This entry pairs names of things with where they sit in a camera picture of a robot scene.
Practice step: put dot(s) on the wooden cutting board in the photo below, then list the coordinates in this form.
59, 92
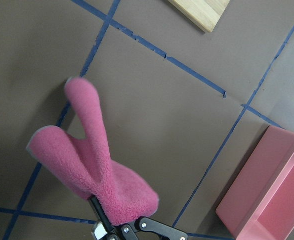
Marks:
205, 14

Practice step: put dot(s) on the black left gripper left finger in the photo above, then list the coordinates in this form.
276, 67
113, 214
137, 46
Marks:
102, 228

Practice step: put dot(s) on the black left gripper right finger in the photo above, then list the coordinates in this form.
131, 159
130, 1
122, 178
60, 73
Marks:
148, 225

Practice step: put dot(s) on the pink plastic bin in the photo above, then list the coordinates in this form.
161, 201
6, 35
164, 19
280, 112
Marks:
259, 204

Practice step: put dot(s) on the pink and grey cloth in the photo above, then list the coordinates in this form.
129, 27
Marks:
85, 165

